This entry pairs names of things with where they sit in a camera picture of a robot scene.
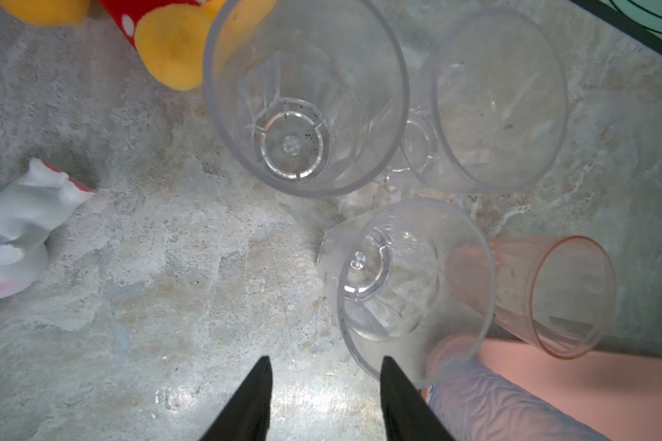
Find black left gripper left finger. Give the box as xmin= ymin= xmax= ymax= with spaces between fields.
xmin=200 ymin=356 xmax=273 ymax=441

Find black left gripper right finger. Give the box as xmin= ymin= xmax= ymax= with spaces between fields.
xmin=380 ymin=356 xmax=454 ymax=441

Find blue textured plastic tumbler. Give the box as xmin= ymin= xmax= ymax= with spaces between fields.
xmin=425 ymin=336 xmax=606 ymax=440

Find clear faceted glass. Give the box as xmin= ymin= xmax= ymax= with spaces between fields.
xmin=316 ymin=198 xmax=497 ymax=389
xmin=386 ymin=8 xmax=568 ymax=194
xmin=203 ymin=1 xmax=409 ymax=198

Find pink plastic tray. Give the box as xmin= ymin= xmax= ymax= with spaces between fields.
xmin=472 ymin=339 xmax=662 ymax=440

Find pink plastic cup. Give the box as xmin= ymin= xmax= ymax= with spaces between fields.
xmin=446 ymin=235 xmax=617 ymax=360

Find white bunny figurine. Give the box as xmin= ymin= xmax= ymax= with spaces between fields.
xmin=0 ymin=158 xmax=95 ymax=299

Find yellow plush duck toy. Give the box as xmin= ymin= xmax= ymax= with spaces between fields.
xmin=0 ymin=0 xmax=280 ymax=93

